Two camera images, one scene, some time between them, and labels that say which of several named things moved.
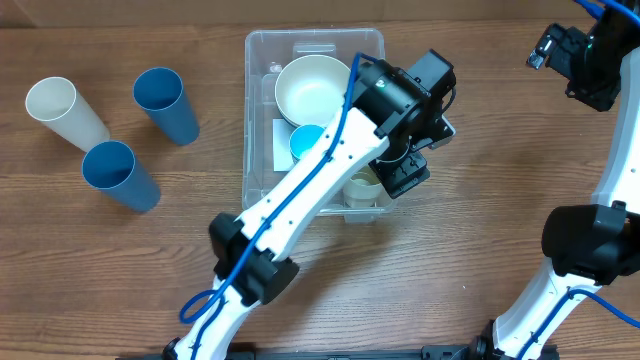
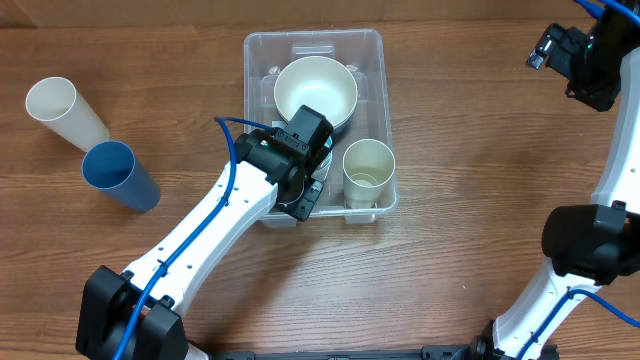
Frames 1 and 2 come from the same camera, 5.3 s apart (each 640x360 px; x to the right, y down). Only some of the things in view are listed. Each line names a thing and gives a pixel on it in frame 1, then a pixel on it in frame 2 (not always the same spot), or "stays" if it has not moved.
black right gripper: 603,93 stays
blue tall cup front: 113,168 stays
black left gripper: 395,161 -> 299,195
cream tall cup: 56,102 stays
